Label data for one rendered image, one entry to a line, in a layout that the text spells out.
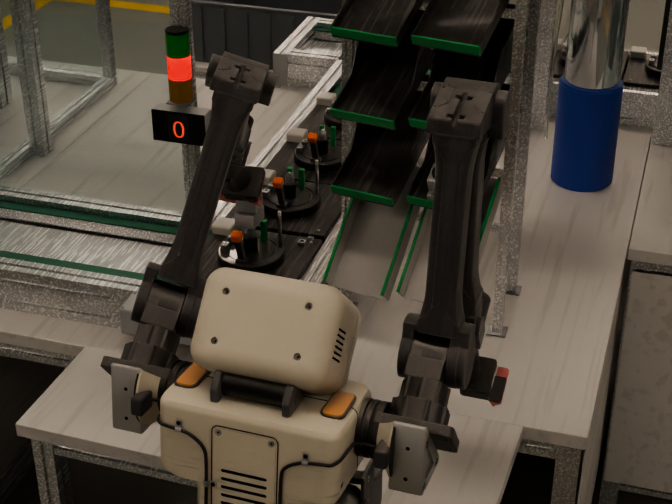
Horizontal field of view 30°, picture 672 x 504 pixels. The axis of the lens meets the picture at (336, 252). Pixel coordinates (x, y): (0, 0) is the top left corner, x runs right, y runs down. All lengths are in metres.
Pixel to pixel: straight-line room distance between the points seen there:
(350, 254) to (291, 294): 0.78
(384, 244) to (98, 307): 0.61
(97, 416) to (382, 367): 0.56
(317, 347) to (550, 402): 0.81
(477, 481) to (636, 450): 1.11
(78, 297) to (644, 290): 1.31
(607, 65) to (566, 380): 0.90
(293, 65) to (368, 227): 1.31
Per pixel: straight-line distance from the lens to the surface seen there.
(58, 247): 2.87
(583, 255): 2.93
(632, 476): 3.35
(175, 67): 2.64
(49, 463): 2.48
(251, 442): 1.78
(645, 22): 7.07
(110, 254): 2.82
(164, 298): 1.97
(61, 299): 2.69
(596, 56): 3.08
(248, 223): 2.57
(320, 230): 2.75
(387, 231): 2.51
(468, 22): 2.29
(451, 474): 2.26
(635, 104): 3.59
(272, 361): 1.74
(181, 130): 2.69
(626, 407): 3.22
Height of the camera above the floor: 2.30
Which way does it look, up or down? 30 degrees down
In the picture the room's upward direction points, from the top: straight up
